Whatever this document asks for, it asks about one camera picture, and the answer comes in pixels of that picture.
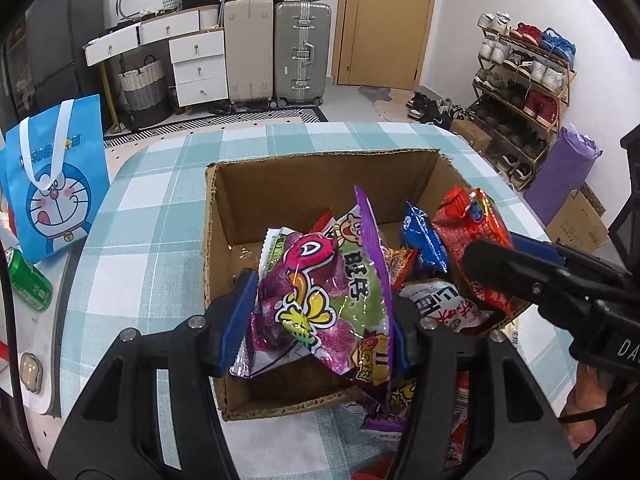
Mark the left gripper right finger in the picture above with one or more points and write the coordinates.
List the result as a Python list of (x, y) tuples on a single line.
[(512, 431)]

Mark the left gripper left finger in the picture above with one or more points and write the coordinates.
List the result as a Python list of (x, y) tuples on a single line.
[(113, 432)]

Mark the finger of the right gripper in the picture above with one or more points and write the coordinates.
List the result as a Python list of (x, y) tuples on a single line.
[(535, 254), (547, 274)]

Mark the purple green snack bag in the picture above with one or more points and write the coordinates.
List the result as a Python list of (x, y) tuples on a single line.
[(325, 294)]

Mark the person's right hand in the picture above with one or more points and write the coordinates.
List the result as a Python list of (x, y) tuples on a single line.
[(592, 393)]

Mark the cardboard box on floor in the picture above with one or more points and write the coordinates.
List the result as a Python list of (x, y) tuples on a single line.
[(578, 225)]

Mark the purple rolled mat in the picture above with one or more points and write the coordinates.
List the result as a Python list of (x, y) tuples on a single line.
[(565, 170)]

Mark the red snack bag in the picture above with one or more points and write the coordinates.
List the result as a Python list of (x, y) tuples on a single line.
[(469, 224)]

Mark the white red snack packet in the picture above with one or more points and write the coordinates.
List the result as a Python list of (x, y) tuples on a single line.
[(442, 301)]

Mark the blue snack bag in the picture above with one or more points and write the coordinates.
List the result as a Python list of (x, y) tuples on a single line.
[(418, 233)]

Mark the small earbud case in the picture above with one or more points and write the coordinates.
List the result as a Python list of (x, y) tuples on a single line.
[(31, 372)]

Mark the teal plaid tablecloth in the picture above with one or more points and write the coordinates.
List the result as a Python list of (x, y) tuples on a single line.
[(142, 267)]

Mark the green soda can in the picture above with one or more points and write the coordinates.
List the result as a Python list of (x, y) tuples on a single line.
[(28, 282)]

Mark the shoe rack with shoes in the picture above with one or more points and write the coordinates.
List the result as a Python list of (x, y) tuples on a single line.
[(522, 89)]

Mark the brown SF cardboard box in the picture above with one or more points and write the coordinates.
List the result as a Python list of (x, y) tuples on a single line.
[(301, 192)]

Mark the blue Doraemon gift bag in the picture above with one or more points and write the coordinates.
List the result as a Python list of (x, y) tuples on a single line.
[(54, 174)]

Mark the wooden door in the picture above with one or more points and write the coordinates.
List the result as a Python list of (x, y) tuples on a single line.
[(381, 43)]

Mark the woven laundry basket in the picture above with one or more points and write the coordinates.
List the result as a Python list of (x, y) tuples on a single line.
[(146, 92)]

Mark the silver suitcase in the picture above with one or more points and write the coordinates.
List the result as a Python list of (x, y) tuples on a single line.
[(301, 51)]

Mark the black refrigerator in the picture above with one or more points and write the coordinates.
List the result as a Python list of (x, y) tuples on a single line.
[(43, 59)]

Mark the beige suitcase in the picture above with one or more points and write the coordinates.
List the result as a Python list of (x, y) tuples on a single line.
[(248, 39)]

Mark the white drawer desk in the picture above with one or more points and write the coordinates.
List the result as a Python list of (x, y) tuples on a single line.
[(189, 43)]

